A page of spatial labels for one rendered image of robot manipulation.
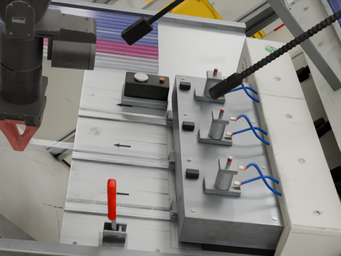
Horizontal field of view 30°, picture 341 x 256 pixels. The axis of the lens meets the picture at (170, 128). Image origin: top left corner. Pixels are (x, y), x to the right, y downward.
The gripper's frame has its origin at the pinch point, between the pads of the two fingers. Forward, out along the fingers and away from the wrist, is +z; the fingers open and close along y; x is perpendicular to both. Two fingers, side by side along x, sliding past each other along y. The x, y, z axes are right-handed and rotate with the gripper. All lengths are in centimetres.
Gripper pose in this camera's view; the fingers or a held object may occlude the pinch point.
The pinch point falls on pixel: (19, 142)
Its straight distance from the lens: 98.4
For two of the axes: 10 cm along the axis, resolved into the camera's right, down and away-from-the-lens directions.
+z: -1.6, 7.9, 6.0
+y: -0.2, -6.1, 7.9
